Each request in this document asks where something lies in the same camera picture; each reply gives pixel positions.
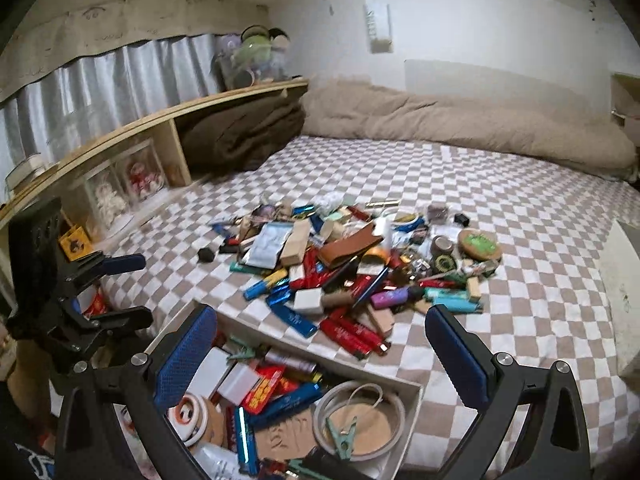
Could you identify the beige duvet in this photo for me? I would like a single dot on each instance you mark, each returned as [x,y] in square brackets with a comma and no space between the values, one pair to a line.
[350,109]

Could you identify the white sorting box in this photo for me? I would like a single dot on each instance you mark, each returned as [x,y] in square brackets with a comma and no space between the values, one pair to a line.
[249,404]

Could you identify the light wooden block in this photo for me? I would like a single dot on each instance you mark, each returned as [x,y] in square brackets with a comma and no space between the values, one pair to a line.
[295,246]

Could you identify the white tape roll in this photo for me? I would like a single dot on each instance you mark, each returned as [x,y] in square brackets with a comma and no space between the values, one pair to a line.
[358,421]

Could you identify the grey curtain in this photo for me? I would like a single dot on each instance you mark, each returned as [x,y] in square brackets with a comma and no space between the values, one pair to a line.
[93,96]

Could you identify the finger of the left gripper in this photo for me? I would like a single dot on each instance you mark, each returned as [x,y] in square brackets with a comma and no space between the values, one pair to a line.
[115,264]
[110,318]

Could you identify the red lighter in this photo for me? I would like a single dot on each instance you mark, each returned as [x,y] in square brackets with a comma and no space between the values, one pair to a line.
[349,342]

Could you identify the orange tape roll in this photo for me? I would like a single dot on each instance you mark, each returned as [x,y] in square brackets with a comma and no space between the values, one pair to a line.
[376,255]

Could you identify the green clothes peg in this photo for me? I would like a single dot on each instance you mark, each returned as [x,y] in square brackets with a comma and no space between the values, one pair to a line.
[343,439]

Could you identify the metallic blue lighter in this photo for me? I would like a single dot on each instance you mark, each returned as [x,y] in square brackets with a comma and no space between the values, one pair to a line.
[286,406]

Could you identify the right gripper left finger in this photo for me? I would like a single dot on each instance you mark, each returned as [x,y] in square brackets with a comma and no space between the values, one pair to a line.
[91,444]

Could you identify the white square box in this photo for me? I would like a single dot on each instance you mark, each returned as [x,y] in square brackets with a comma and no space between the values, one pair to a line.
[308,301]

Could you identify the wooden tag board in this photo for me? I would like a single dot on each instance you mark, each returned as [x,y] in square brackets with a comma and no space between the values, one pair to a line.
[382,320]

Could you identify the cork coaster green frog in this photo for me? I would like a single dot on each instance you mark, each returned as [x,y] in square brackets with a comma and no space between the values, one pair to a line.
[479,245]

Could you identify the dark washi tape roll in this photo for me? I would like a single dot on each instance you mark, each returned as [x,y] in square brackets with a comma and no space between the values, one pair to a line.
[441,245]

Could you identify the purple lighter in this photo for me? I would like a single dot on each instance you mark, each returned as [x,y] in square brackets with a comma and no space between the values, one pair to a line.
[397,297]

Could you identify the silver foil pouch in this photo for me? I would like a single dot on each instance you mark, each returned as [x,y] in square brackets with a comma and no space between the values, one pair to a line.
[268,244]

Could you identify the white orange scissors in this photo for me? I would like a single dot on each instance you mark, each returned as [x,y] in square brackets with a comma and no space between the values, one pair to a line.
[189,418]

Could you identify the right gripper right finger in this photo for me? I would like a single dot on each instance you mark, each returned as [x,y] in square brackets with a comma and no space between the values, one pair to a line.
[553,441]

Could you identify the clear storage tub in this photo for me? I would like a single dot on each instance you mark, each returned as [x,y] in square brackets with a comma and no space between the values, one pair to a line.
[258,55]

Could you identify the brown folded blanket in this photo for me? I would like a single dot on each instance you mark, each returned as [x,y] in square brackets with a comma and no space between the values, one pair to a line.
[241,137]

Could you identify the light blue lighter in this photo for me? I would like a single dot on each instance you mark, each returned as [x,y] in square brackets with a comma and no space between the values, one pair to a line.
[458,305]

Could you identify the white shoe box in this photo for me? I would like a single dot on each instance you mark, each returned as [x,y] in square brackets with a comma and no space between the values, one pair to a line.
[619,266]

